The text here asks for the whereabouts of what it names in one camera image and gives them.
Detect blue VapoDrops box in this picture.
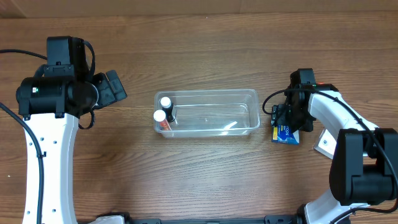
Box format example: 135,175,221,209
272,125,300,145

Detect white plaster box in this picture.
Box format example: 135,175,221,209
313,129,336,159

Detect orange tube white cap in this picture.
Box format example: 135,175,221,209
153,110,171,131

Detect dark bottle white cap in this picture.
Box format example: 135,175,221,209
160,96,176,123

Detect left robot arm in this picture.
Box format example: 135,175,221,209
16,36,127,223

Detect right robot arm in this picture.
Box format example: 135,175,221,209
264,68,397,223

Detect clear plastic container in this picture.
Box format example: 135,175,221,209
154,89,261,138

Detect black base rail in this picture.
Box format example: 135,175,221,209
96,212,308,224

